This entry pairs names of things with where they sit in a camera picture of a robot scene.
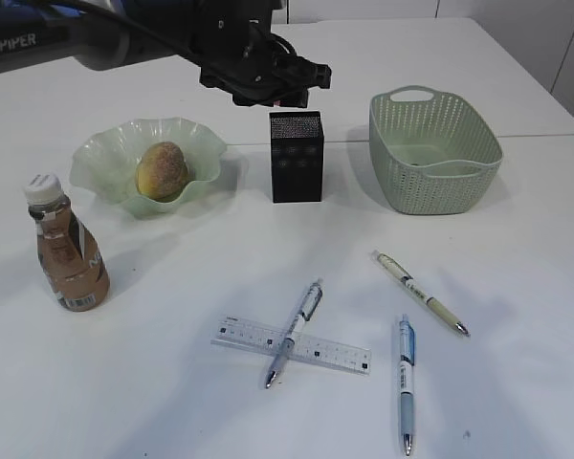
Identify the sugared bread loaf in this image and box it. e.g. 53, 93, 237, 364
135, 142, 190, 201

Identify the clear plastic ruler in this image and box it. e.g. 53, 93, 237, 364
211, 317, 372, 375

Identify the black mesh pen holder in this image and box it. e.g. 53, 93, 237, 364
269, 111, 324, 204

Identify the brown Nescafe coffee bottle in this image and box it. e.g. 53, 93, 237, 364
23, 173, 110, 312

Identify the green wavy glass plate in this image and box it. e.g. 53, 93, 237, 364
69, 118, 227, 218

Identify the cream ballpoint pen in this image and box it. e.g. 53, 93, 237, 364
372, 251, 471, 337

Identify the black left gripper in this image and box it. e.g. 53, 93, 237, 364
193, 1, 332, 108

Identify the green plastic woven basket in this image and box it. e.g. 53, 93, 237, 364
368, 85, 503, 215

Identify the blue white gel pen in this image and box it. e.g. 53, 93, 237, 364
398, 315, 416, 457

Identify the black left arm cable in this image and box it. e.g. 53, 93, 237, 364
28, 0, 298, 66

